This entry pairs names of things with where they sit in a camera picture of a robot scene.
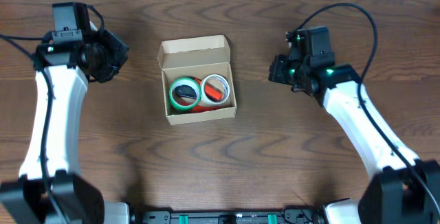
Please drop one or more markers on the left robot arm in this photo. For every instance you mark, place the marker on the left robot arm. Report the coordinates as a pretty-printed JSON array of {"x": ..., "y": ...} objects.
[{"x": 50, "y": 188}]

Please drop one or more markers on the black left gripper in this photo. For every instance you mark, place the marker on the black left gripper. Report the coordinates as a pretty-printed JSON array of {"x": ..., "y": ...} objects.
[{"x": 115, "y": 53}]

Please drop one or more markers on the green tape roll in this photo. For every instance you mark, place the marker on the green tape roll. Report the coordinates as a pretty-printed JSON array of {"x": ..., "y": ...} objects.
[{"x": 188, "y": 82}]

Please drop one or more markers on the black yellow correction tape dispenser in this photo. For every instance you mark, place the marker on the black yellow correction tape dispenser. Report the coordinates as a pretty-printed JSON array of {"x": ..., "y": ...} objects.
[{"x": 185, "y": 91}]

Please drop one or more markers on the cardboard box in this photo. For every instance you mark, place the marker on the cardboard box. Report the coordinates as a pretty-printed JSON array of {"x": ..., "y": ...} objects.
[{"x": 196, "y": 58}]

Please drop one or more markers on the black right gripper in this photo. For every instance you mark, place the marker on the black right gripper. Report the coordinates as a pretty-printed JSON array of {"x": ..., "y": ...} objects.
[{"x": 278, "y": 70}]

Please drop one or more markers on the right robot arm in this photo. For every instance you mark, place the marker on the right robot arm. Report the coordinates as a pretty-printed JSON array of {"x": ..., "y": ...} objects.
[{"x": 402, "y": 188}]

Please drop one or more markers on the black mounting rail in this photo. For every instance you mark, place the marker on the black mounting rail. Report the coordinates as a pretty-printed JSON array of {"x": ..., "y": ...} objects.
[{"x": 285, "y": 216}]

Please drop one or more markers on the white tape roll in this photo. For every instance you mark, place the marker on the white tape roll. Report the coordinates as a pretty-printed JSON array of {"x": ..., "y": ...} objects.
[{"x": 226, "y": 87}]

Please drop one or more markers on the red lighter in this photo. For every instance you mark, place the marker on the red lighter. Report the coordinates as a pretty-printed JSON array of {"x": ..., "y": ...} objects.
[{"x": 210, "y": 94}]

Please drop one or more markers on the red utility knife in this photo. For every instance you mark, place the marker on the red utility knife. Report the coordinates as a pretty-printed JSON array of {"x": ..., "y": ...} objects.
[{"x": 197, "y": 108}]

